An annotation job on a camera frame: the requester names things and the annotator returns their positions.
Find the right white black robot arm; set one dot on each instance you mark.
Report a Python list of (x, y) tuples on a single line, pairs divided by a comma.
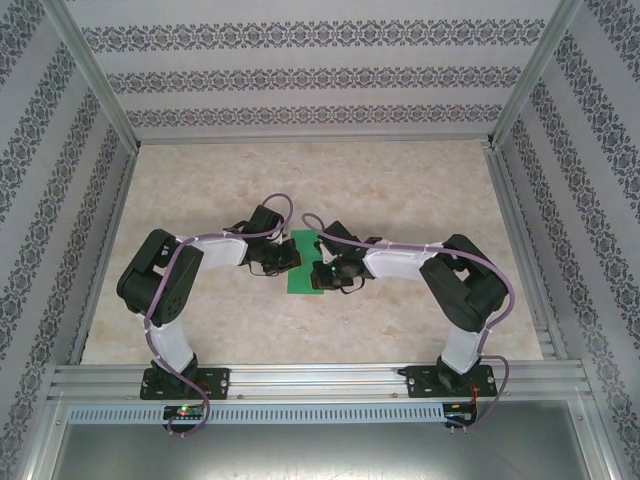
[(400, 262)]

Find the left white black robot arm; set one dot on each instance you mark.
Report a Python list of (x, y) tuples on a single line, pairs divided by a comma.
[(220, 252)]

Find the aluminium mounting rail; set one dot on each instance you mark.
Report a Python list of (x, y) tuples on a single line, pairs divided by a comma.
[(320, 377)]

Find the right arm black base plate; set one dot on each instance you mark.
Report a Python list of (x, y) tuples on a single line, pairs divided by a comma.
[(417, 382)]

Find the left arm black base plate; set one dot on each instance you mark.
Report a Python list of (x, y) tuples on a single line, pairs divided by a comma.
[(217, 382)]

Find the aluminium frame post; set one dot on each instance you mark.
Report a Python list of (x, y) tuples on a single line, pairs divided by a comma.
[(532, 75), (95, 75)]

